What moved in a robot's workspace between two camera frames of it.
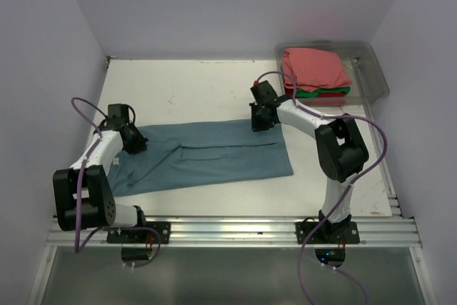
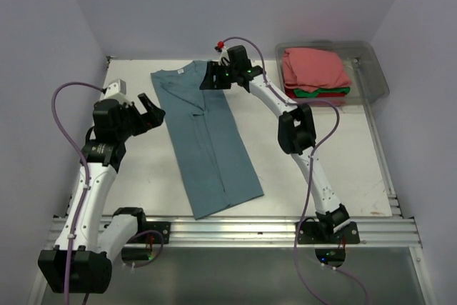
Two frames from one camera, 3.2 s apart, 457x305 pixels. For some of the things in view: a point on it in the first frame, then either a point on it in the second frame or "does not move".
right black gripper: (255, 125) -> (213, 69)
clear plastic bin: (368, 83) does not move
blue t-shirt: (182, 155) -> (206, 141)
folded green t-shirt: (340, 90) does not move
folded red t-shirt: (290, 93) does not move
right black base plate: (344, 233) does not move
